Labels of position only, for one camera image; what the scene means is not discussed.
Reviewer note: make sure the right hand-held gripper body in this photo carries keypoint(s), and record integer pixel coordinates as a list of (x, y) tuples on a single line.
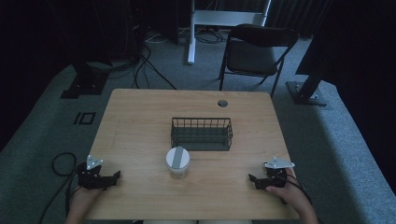
[(276, 175)]

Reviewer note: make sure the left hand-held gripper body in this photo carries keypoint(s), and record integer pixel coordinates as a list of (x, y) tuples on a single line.
[(90, 179)]

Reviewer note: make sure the white jar with grey-striped lid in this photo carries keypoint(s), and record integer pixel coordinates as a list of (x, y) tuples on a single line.
[(177, 161)]

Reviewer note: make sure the person's left hand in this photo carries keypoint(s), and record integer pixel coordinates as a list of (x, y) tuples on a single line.
[(83, 196)]

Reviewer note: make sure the person's right hand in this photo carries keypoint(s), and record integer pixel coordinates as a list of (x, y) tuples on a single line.
[(289, 194)]

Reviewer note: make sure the black stand with square base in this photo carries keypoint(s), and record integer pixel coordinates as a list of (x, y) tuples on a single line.
[(85, 84)]

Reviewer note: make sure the black folding chair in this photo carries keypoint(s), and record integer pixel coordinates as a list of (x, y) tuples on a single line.
[(253, 57)]

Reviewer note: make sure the dark curtain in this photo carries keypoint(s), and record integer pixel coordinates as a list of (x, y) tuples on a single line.
[(361, 62)]

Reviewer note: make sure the black stand with bolted base plate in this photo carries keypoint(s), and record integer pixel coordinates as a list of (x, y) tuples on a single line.
[(306, 93)]

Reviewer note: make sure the white desk frame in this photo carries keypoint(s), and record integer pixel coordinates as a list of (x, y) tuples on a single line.
[(218, 18)]

